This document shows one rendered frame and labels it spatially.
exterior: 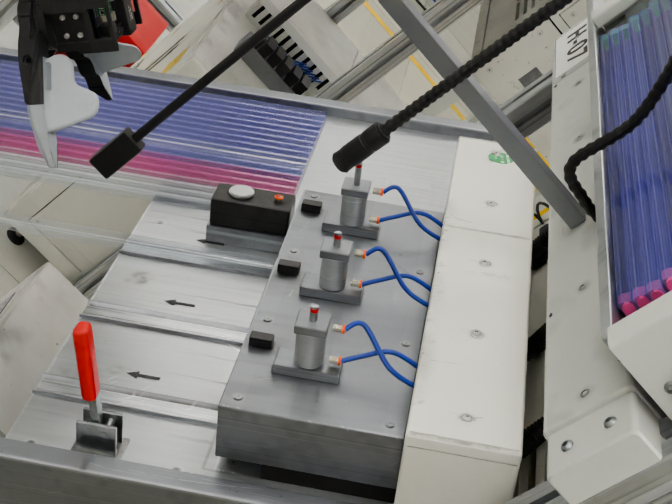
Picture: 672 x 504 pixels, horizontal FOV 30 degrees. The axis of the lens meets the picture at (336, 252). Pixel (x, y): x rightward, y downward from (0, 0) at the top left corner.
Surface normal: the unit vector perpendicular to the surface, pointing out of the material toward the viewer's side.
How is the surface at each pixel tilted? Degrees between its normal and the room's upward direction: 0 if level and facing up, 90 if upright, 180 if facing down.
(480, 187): 43
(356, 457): 90
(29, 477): 90
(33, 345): 0
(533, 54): 90
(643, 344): 90
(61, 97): 73
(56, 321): 0
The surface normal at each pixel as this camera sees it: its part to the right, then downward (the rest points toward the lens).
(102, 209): -0.16, 0.49
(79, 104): -0.21, -0.06
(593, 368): -0.65, -0.70
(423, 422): 0.10, -0.85
